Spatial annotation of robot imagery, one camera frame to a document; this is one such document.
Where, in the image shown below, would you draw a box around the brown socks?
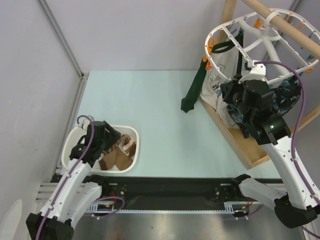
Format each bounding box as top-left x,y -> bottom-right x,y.
99,134 -> 137,171

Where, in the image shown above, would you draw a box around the white round clip hanger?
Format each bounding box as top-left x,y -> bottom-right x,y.
204,10 -> 320,85

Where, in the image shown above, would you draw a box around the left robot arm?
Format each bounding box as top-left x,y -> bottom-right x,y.
26,119 -> 121,240

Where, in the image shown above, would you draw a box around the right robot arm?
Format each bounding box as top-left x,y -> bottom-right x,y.
220,80 -> 320,229

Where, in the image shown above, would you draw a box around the white perforated laundry basket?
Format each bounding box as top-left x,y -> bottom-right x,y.
61,120 -> 140,174

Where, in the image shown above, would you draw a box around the white printed t-shirt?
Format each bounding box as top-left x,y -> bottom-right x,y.
199,41 -> 242,128

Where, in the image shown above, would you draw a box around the orange clothespin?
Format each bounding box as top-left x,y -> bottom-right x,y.
202,54 -> 212,71

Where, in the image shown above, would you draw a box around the dark green sleeve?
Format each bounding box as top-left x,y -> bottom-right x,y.
180,60 -> 208,113

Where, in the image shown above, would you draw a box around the aluminium corner profile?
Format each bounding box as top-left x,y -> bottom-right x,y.
36,0 -> 90,81

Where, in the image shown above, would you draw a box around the dark patterned garment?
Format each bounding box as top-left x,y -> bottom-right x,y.
226,76 -> 302,141

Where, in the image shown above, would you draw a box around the wooden rod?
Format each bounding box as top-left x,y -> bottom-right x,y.
242,0 -> 320,60

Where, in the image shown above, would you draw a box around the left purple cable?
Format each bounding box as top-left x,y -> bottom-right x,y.
37,114 -> 126,240

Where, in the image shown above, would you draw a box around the purple cable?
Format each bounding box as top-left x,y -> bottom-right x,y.
253,60 -> 320,237
37,114 -> 126,240

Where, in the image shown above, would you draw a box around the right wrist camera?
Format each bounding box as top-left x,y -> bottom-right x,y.
238,60 -> 266,84

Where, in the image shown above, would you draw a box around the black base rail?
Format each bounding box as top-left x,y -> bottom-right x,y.
74,174 -> 251,212

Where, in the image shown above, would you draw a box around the wooden rack frame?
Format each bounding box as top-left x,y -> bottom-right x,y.
198,0 -> 320,170

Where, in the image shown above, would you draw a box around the white cable duct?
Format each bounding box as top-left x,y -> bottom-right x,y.
84,202 -> 245,217

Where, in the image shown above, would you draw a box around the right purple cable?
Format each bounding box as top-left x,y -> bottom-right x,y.
253,60 -> 320,237

